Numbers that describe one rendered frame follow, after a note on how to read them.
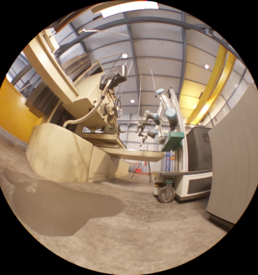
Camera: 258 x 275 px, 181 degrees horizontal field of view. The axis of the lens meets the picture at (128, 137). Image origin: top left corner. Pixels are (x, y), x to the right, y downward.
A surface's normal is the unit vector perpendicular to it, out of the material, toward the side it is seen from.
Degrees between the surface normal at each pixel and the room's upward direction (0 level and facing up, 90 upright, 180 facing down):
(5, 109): 90
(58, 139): 90
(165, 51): 169
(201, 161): 90
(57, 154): 90
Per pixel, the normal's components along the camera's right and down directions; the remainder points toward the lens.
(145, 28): -0.16, 0.83
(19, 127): 0.98, 0.05
